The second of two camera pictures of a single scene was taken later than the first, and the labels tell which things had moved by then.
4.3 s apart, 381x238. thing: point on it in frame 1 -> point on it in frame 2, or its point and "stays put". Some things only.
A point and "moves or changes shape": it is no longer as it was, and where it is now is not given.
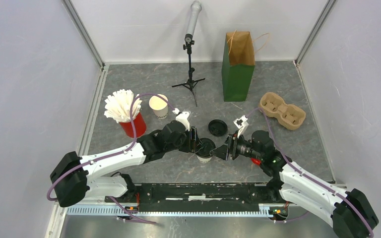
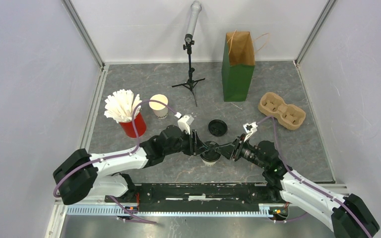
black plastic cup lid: x=209 y=145 moves or changes shape
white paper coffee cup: x=204 y=160 moves or changes shape
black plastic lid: x=218 y=127 stays put
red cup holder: x=140 y=126 stays put
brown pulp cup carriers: x=291 y=116 stays put
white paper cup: x=159 y=106 stays put
